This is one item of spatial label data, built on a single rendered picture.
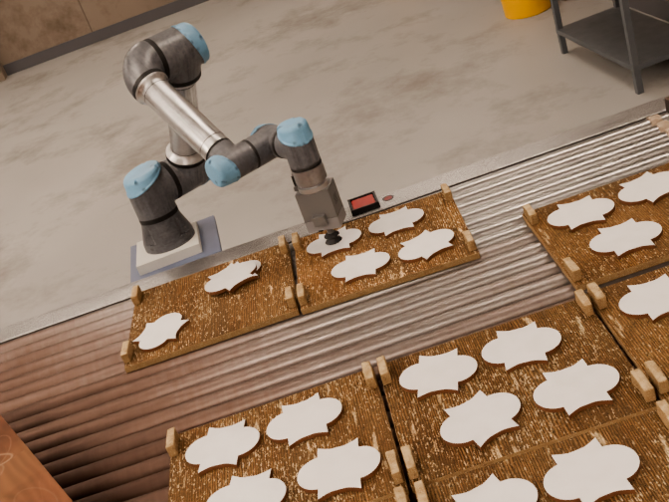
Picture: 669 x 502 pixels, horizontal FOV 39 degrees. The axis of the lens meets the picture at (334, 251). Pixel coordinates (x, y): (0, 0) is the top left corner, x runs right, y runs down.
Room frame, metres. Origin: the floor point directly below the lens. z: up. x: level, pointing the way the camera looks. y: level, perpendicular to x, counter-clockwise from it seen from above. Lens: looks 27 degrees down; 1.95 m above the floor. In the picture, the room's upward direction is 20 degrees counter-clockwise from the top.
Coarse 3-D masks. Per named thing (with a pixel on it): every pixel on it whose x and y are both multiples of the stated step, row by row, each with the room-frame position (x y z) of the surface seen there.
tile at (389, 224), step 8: (416, 208) 2.06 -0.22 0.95; (384, 216) 2.08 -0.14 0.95; (392, 216) 2.06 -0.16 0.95; (400, 216) 2.05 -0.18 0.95; (408, 216) 2.03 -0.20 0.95; (416, 216) 2.02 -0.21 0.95; (424, 216) 2.02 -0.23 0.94; (376, 224) 2.05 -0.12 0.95; (384, 224) 2.04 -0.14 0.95; (392, 224) 2.02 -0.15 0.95; (400, 224) 2.01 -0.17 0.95; (408, 224) 1.99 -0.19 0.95; (376, 232) 2.01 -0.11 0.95; (384, 232) 2.00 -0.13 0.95; (392, 232) 1.99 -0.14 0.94
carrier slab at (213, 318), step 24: (264, 264) 2.08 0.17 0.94; (288, 264) 2.03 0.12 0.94; (168, 288) 2.14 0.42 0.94; (192, 288) 2.09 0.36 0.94; (240, 288) 2.00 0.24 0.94; (264, 288) 1.96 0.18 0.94; (144, 312) 2.06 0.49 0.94; (168, 312) 2.01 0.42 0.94; (192, 312) 1.97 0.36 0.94; (216, 312) 1.93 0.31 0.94; (240, 312) 1.89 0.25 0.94; (264, 312) 1.85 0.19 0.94; (288, 312) 1.81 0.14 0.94; (192, 336) 1.86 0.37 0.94; (216, 336) 1.82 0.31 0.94; (144, 360) 1.83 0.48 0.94
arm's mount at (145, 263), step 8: (192, 224) 2.59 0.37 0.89; (192, 240) 2.46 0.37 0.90; (200, 240) 2.50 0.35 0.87; (136, 248) 2.55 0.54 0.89; (176, 248) 2.44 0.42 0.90; (184, 248) 2.42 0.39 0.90; (192, 248) 2.42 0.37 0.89; (200, 248) 2.42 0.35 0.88; (136, 256) 2.49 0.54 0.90; (144, 256) 2.47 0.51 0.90; (152, 256) 2.45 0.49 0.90; (160, 256) 2.43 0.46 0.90; (168, 256) 2.42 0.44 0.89; (176, 256) 2.42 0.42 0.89; (184, 256) 2.42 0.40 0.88; (136, 264) 2.43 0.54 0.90; (144, 264) 2.42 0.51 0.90; (152, 264) 2.42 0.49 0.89; (160, 264) 2.42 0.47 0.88; (168, 264) 2.42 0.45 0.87; (144, 272) 2.42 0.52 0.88
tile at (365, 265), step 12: (372, 252) 1.92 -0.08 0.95; (384, 252) 1.90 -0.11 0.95; (348, 264) 1.91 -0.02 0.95; (360, 264) 1.89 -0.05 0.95; (372, 264) 1.87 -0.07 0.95; (384, 264) 1.85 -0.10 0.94; (336, 276) 1.87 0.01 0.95; (348, 276) 1.85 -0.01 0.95; (360, 276) 1.84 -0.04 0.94; (372, 276) 1.83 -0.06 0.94
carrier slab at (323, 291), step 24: (432, 216) 2.01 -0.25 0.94; (456, 216) 1.96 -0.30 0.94; (312, 240) 2.11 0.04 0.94; (360, 240) 2.02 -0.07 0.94; (384, 240) 1.98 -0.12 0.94; (408, 240) 1.93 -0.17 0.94; (456, 240) 1.86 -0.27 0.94; (312, 264) 1.99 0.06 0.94; (336, 264) 1.95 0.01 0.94; (408, 264) 1.83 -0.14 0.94; (432, 264) 1.79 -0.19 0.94; (456, 264) 1.77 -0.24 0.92; (312, 288) 1.88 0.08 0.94; (336, 288) 1.84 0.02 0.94; (360, 288) 1.80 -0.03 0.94; (384, 288) 1.79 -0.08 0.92; (312, 312) 1.80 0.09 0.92
